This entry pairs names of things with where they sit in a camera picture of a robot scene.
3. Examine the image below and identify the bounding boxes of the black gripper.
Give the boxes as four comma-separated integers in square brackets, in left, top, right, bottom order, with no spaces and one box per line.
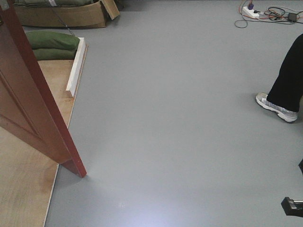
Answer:
[281,197,303,216]

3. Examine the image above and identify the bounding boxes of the brown wooden door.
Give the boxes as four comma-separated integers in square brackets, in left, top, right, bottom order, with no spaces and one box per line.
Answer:
[0,0,87,178]

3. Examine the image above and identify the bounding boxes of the silver white right sneaker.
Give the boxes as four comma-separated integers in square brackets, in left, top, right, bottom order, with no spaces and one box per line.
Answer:
[256,92,298,122]

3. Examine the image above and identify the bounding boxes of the person right leg black trousers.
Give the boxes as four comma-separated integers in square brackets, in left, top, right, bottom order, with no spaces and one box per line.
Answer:
[267,35,303,113]

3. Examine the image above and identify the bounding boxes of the black power adapter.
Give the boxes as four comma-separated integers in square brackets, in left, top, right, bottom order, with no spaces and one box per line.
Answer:
[287,12,299,22]

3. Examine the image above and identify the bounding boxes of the white power strip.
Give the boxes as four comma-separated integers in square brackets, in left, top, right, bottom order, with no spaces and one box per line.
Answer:
[242,6,259,19]

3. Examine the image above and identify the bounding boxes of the plywood platform left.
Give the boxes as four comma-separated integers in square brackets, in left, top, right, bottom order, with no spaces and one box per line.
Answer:
[0,60,76,227]

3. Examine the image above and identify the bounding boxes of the open flattened cardboard box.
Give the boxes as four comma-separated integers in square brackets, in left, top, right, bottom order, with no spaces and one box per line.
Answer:
[13,0,120,28]

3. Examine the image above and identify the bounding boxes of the lower green sandbag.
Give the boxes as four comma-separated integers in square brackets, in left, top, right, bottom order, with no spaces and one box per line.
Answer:
[33,49,76,61]

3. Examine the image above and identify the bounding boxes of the green sandbag on platform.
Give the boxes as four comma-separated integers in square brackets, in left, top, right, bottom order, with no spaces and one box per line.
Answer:
[26,31,80,50]

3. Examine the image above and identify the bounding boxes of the large olive woven sack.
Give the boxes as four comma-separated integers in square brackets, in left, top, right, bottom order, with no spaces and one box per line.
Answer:
[14,0,97,8]

